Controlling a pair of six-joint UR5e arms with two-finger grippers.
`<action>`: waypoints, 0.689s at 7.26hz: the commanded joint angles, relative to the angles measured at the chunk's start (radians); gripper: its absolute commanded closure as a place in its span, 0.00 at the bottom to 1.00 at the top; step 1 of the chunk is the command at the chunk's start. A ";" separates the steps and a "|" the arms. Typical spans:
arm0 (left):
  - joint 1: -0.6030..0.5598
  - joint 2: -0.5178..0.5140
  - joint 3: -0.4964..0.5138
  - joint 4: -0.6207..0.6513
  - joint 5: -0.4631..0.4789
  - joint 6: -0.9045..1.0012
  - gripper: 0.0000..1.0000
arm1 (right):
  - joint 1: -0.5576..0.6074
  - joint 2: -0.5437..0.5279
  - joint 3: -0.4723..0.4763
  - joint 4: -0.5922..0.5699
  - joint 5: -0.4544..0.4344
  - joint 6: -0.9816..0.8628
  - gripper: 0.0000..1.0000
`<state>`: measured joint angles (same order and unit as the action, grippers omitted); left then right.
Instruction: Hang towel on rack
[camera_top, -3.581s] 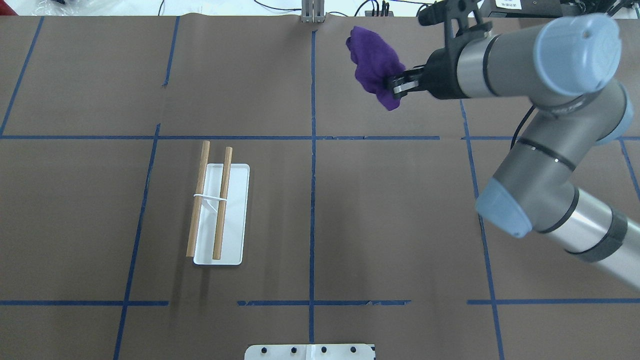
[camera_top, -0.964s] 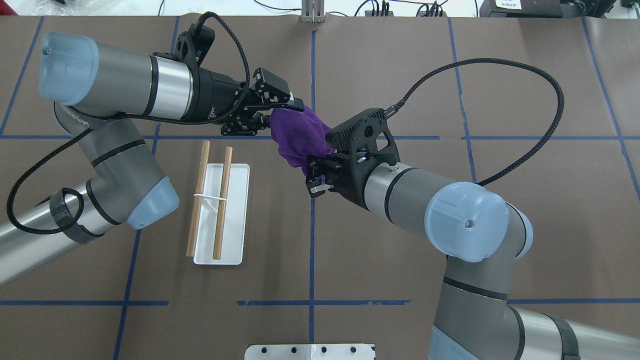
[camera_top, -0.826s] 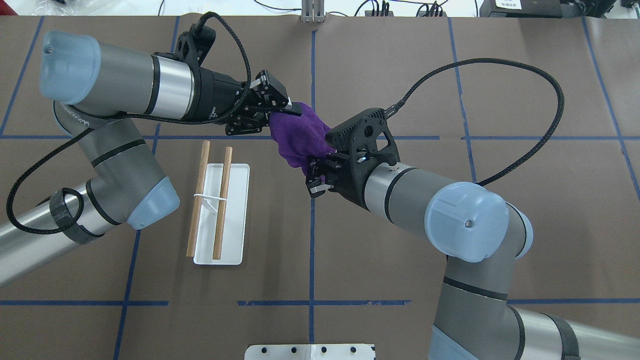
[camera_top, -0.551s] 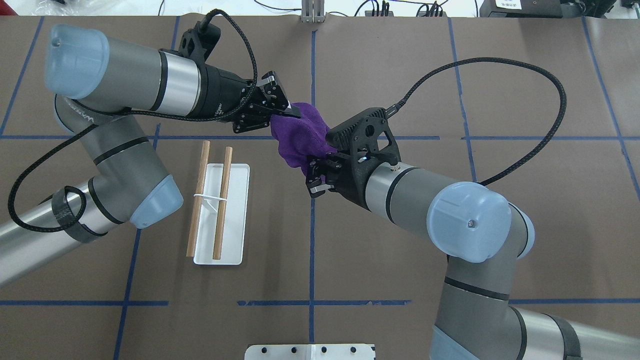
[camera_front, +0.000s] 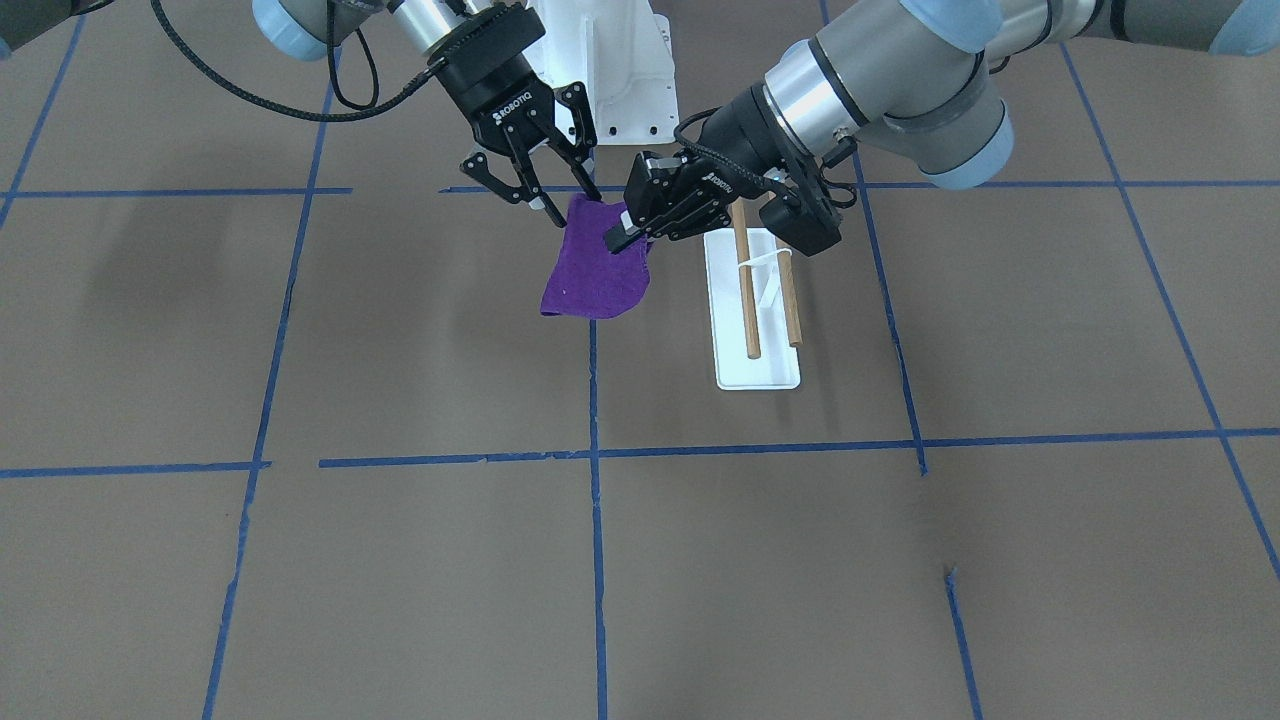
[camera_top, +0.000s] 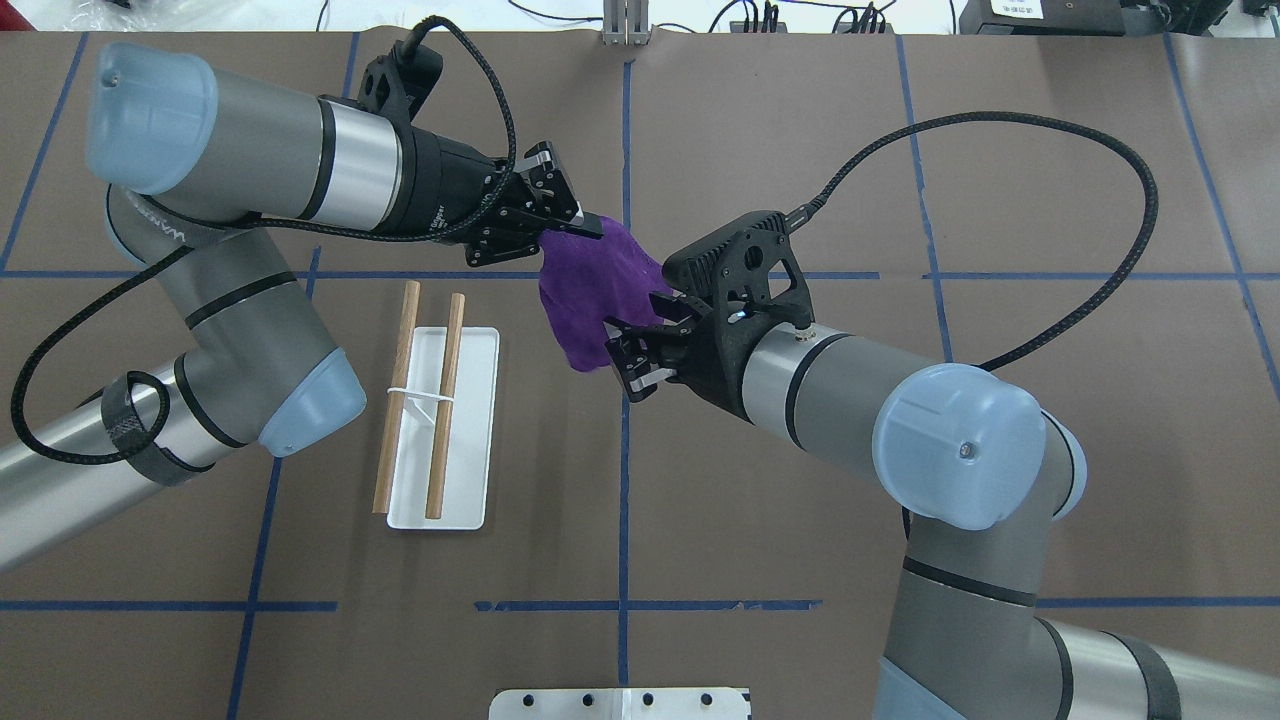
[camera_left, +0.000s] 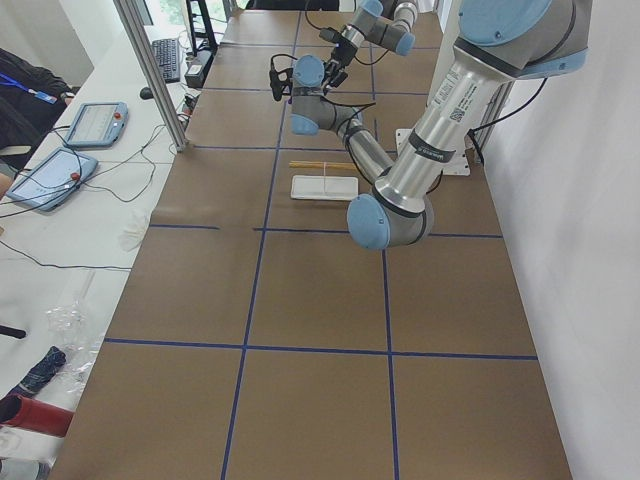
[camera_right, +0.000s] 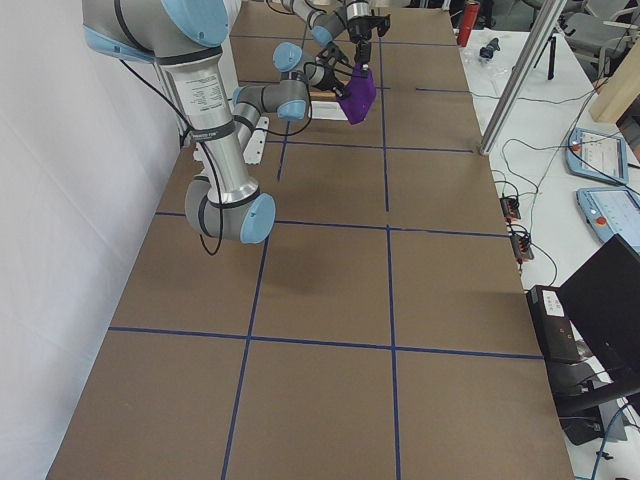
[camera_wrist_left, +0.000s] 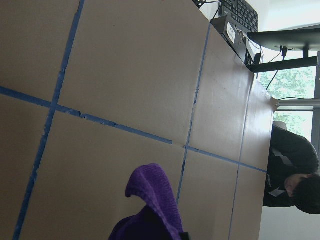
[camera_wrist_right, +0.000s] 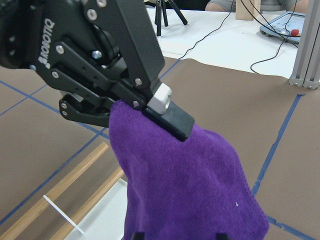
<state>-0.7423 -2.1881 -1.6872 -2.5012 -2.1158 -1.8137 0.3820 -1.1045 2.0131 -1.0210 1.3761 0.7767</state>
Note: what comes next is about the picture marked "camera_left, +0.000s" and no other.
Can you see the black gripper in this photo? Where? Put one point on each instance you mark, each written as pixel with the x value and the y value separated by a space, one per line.
pixel 290 101
pixel 335 65

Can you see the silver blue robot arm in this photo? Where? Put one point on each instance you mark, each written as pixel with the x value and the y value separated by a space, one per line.
pixel 498 42
pixel 369 24

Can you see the white wooden towel rack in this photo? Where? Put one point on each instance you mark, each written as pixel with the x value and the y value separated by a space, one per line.
pixel 324 187

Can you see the black computer keyboard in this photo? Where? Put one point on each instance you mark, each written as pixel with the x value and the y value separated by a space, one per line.
pixel 167 55

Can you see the upper blue teach pendant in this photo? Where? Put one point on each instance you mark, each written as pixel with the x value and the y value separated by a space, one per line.
pixel 97 125

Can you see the blue teach pendant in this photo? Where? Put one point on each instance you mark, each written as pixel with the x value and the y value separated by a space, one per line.
pixel 97 125
pixel 53 180

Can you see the white crumpled glove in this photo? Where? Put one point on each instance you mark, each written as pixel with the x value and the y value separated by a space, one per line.
pixel 134 230

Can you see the lower blue teach pendant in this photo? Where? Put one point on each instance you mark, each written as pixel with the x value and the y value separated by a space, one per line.
pixel 53 180

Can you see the seated person dark jacket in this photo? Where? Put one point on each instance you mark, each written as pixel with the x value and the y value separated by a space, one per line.
pixel 32 100

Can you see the clear plastic wrap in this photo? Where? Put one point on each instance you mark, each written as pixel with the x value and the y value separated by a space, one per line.
pixel 77 332

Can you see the red cylinder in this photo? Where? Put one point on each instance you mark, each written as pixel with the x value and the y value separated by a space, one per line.
pixel 34 415

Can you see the grey aluminium frame post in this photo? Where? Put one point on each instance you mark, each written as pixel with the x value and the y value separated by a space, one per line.
pixel 134 28

